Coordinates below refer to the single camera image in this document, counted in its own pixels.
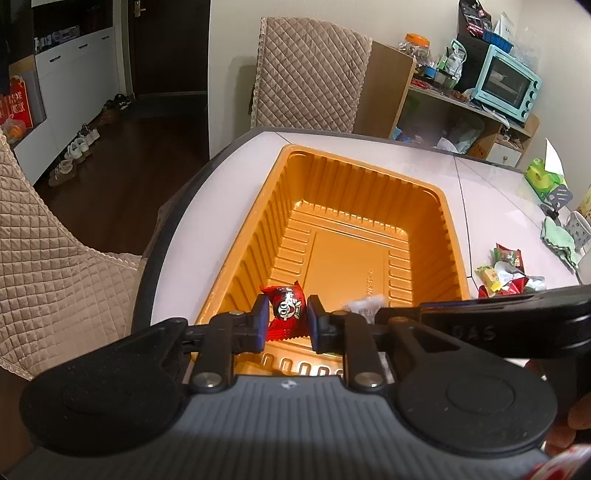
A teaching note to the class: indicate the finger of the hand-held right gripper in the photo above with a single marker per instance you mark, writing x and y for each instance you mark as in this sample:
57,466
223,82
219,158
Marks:
399,314
517,302

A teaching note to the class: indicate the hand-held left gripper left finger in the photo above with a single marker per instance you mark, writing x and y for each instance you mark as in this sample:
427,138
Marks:
261,319

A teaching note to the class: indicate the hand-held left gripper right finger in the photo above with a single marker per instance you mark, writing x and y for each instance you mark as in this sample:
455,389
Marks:
316,324

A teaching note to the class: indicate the red cartoon face candy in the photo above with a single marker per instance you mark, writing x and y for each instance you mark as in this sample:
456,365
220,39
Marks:
287,310

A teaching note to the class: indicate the clear candy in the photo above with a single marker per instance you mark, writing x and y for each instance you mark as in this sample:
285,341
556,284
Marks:
363,306

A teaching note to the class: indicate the orange plastic tray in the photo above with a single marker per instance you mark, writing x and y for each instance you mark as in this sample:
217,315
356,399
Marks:
351,258

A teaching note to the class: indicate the person's right hand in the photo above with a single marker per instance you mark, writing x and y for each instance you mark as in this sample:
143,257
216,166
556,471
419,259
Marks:
575,417

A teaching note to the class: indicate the large red snack packet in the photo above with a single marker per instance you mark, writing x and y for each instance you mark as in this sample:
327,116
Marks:
515,287

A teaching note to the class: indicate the silver wrapped candy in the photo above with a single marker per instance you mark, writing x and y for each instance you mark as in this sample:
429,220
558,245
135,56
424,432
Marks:
535,282

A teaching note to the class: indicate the yellow candy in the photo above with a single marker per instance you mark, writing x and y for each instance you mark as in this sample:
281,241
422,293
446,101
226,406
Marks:
489,278

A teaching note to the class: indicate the red green candy packet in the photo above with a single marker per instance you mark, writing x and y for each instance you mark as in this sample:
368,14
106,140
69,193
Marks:
508,256

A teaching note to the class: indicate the green cloth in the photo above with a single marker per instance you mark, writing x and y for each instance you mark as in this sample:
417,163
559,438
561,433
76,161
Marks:
556,236

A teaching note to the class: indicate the white patterned mug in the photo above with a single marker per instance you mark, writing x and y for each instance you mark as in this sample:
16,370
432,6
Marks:
580,228

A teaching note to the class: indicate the yellow snack bag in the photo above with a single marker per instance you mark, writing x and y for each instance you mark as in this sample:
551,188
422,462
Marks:
587,201

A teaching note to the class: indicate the green tissue pack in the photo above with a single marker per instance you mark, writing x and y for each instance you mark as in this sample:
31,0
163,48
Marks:
538,178

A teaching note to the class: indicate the red white cloth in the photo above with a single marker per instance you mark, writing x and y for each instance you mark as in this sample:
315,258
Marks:
565,466

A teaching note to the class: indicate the white plastic bag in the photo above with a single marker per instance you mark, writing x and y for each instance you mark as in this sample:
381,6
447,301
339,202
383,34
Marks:
461,134

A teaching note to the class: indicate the light blue toaster oven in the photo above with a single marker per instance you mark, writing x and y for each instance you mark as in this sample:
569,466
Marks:
508,83

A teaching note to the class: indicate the quilted beige chair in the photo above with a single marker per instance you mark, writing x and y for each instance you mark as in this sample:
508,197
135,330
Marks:
304,78
46,258

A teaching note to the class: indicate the wooden shelf unit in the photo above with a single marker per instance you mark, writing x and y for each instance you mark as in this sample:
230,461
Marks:
383,87

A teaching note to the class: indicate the quilted beige chair back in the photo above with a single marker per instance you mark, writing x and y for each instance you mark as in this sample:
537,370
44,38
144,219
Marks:
304,78

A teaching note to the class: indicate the green white snack bags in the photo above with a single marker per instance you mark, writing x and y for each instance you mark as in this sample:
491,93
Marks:
451,62

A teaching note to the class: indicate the row of shoes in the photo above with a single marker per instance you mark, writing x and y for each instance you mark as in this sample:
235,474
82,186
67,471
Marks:
76,150

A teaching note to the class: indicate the orange lid candy jar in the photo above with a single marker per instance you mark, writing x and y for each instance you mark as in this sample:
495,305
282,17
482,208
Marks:
414,53

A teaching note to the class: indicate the black red box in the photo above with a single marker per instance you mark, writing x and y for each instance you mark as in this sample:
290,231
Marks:
473,18

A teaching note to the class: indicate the dark door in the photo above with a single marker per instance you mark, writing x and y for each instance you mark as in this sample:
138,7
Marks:
171,46

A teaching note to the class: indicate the white cabinet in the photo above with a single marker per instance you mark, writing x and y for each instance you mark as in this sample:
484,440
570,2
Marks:
69,83

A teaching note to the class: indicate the red gift bag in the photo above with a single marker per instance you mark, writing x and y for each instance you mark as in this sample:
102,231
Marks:
18,104

